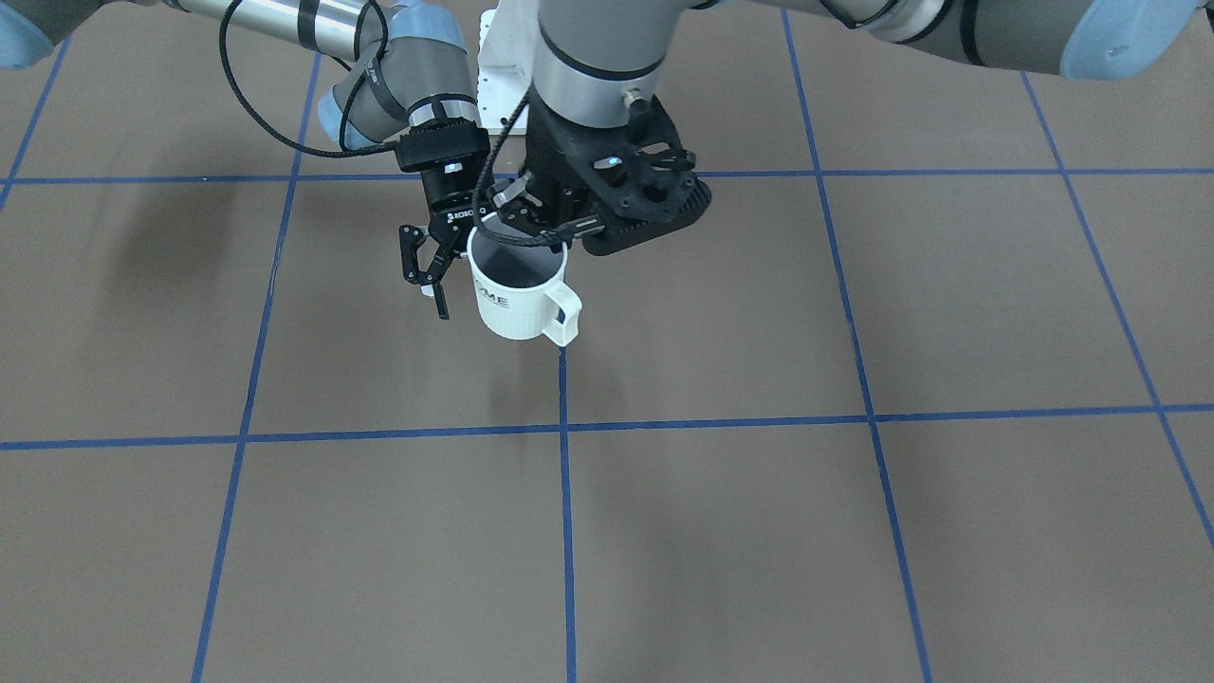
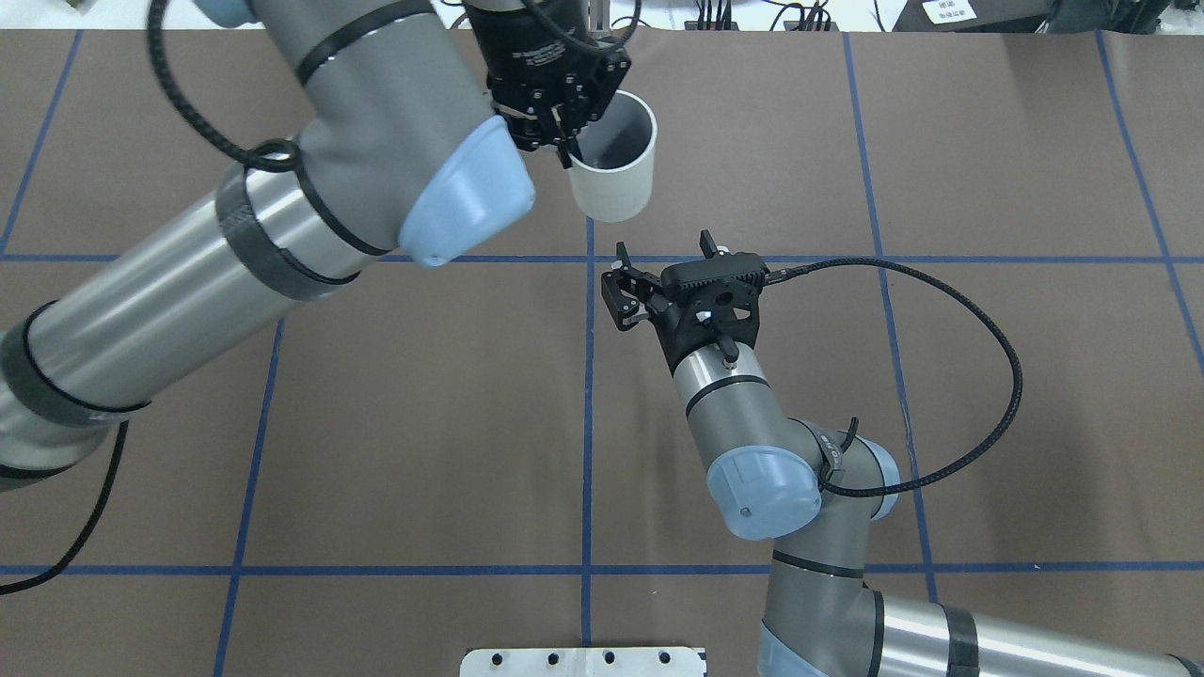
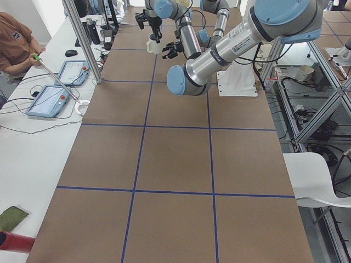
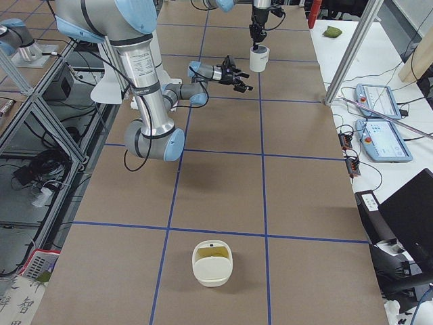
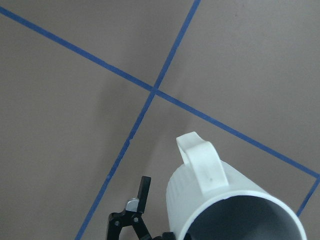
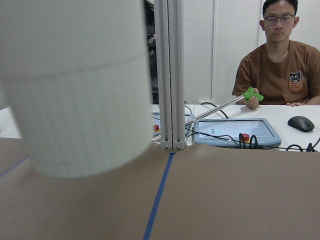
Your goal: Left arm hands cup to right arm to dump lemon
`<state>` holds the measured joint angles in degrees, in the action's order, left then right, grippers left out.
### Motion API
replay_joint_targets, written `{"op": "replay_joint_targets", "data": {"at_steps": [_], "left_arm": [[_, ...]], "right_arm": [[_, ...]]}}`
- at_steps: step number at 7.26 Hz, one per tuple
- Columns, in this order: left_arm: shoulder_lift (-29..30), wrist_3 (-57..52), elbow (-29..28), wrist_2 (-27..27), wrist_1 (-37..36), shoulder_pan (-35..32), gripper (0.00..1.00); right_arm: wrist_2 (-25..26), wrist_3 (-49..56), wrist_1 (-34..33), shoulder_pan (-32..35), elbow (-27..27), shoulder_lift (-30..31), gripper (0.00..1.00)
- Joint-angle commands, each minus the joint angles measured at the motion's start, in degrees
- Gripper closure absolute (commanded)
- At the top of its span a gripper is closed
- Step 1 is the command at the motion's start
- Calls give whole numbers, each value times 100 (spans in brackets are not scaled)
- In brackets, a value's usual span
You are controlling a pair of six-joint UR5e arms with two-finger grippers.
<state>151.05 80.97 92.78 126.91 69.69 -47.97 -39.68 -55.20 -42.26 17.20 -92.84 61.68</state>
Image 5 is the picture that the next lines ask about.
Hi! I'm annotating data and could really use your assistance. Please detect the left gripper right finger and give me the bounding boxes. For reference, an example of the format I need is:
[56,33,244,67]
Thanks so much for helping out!
[152,231,175,240]

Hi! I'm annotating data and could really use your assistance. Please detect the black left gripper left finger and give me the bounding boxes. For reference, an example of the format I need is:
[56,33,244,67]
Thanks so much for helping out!
[106,176,152,240]

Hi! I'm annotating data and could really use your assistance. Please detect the white plastic mug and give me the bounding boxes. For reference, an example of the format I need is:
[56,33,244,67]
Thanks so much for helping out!
[166,132,307,240]

